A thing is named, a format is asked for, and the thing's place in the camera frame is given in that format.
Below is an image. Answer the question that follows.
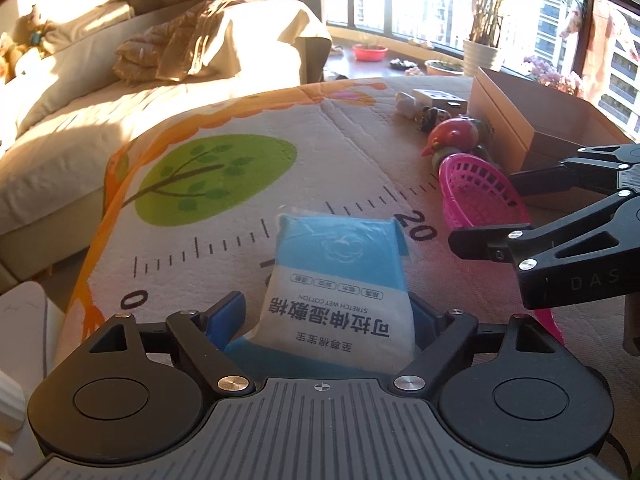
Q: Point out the cardboard box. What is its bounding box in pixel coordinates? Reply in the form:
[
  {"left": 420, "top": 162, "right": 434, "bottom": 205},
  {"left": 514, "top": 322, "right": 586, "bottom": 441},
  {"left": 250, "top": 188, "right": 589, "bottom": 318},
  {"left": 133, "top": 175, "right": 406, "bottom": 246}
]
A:
[{"left": 468, "top": 66, "right": 633, "bottom": 173}]

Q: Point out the crumpled beige blanket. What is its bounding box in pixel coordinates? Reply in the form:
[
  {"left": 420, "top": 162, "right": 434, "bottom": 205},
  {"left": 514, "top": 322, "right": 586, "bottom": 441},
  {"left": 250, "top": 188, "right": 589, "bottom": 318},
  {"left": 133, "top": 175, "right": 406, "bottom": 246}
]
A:
[{"left": 114, "top": 0, "right": 286, "bottom": 83}]

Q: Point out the red toy bird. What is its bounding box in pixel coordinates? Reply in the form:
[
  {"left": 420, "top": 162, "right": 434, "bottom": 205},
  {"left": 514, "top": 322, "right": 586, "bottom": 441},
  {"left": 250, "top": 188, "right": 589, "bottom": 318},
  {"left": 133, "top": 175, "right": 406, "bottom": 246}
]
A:
[{"left": 421, "top": 116, "right": 496, "bottom": 158}]

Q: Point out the small white toy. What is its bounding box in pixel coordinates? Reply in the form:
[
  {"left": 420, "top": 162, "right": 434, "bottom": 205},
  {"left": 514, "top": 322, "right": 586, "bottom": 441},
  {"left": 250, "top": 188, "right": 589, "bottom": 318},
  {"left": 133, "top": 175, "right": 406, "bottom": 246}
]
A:
[{"left": 396, "top": 91, "right": 423, "bottom": 120}]

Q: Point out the blue white cotton pad packet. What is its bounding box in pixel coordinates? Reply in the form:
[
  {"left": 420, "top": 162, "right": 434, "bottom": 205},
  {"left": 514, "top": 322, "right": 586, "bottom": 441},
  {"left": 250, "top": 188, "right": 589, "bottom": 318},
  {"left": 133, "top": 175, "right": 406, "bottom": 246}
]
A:
[{"left": 223, "top": 212, "right": 418, "bottom": 376}]

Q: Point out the beige sofa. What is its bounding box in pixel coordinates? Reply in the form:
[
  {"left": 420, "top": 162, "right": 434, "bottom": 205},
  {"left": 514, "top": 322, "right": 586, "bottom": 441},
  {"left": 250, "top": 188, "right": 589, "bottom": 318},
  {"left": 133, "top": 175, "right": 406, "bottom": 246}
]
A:
[{"left": 0, "top": 0, "right": 333, "bottom": 281}]

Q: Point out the pink plastic basket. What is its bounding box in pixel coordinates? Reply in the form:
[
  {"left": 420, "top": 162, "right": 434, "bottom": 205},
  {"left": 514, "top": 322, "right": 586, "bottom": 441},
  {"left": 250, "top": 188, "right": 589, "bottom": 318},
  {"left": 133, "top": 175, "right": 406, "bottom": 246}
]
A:
[{"left": 439, "top": 155, "right": 566, "bottom": 346}]

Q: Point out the printed ruler mat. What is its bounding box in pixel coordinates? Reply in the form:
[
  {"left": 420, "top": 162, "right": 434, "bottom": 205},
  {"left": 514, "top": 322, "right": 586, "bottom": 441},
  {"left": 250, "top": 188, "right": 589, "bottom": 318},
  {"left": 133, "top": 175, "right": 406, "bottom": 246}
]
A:
[{"left": 55, "top": 76, "right": 640, "bottom": 411}]

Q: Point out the small white box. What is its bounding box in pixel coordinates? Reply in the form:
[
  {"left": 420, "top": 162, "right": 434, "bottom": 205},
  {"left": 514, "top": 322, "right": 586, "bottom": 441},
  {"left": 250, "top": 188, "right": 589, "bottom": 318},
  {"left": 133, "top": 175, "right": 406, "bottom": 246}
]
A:
[{"left": 412, "top": 88, "right": 468, "bottom": 116}]

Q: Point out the small plush bear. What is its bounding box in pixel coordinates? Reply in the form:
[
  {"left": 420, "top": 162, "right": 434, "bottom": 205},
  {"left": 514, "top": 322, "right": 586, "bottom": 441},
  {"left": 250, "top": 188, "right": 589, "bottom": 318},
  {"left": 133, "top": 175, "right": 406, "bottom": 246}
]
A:
[{"left": 0, "top": 32, "right": 23, "bottom": 83}]

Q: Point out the pink flowering plant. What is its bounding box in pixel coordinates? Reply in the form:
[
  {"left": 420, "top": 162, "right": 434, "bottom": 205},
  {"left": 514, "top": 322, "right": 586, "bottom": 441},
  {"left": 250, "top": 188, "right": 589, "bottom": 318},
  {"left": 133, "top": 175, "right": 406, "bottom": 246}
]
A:
[{"left": 522, "top": 55, "right": 583, "bottom": 96}]

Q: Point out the plush bear with blue bow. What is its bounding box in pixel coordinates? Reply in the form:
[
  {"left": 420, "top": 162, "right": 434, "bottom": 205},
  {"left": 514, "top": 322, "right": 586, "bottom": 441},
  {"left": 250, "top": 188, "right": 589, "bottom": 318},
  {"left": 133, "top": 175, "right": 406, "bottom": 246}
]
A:
[{"left": 15, "top": 5, "right": 56, "bottom": 53}]

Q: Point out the low round planter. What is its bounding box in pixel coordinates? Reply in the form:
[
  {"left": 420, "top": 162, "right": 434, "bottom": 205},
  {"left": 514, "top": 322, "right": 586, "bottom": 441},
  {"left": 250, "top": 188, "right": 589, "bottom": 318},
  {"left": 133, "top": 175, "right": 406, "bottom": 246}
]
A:
[{"left": 425, "top": 60, "right": 466, "bottom": 77}]

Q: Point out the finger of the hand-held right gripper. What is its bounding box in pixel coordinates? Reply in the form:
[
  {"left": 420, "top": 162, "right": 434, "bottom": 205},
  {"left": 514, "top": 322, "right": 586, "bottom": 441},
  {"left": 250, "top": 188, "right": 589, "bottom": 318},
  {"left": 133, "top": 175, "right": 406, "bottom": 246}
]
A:
[
  {"left": 448, "top": 190, "right": 640, "bottom": 311},
  {"left": 509, "top": 142, "right": 640, "bottom": 198}
]

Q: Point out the red basin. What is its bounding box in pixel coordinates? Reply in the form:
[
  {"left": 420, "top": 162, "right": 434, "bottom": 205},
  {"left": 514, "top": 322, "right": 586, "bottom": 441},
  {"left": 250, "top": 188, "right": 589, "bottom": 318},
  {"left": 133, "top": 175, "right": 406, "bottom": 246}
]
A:
[{"left": 351, "top": 44, "right": 388, "bottom": 62}]

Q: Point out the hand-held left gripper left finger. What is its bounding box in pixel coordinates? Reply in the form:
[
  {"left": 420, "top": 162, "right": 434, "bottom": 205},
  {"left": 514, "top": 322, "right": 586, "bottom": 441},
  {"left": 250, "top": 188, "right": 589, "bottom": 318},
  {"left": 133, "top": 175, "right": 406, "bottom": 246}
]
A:
[{"left": 89, "top": 291, "right": 257, "bottom": 396}]

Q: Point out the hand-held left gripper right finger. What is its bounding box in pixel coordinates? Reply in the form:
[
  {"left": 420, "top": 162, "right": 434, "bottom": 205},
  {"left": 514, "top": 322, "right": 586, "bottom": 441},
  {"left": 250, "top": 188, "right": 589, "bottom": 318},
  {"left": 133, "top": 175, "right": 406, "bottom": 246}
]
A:
[{"left": 394, "top": 291, "right": 569, "bottom": 395}]

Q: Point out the white rounded furniture piece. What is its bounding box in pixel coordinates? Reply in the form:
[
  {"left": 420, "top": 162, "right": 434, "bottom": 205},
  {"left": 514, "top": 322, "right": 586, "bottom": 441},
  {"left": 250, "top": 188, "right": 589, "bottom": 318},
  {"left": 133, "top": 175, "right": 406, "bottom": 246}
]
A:
[{"left": 0, "top": 280, "right": 66, "bottom": 441}]

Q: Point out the white plant pot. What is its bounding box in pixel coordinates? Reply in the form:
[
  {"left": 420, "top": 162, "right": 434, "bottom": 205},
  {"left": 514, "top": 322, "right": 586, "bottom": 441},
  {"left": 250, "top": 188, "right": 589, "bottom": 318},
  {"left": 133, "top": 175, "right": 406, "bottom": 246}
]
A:
[{"left": 462, "top": 39, "right": 506, "bottom": 72}]

